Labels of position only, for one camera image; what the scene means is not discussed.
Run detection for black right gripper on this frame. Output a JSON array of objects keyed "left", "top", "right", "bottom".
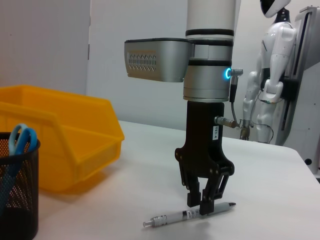
[{"left": 174, "top": 100, "right": 236, "bottom": 216}]

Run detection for grey ballpoint pen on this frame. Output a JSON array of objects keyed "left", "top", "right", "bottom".
[{"left": 142, "top": 201, "right": 237, "bottom": 228}]

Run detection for blue scissors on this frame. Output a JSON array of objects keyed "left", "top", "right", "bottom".
[{"left": 0, "top": 123, "right": 38, "bottom": 216}]

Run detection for black mesh pen cup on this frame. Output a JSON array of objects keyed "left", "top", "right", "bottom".
[{"left": 0, "top": 132, "right": 41, "bottom": 240}]

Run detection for yellow plastic bin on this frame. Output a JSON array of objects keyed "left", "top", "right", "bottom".
[{"left": 0, "top": 84, "right": 125, "bottom": 193}]

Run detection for white robot support stand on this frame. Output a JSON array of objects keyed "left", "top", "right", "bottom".
[{"left": 274, "top": 6, "right": 320, "bottom": 176}]

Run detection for white black robot head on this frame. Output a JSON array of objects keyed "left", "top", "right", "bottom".
[{"left": 259, "top": 0, "right": 292, "bottom": 18}]

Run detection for right gripper cable with plug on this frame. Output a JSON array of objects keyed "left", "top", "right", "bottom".
[{"left": 213, "top": 67, "right": 245, "bottom": 130}]

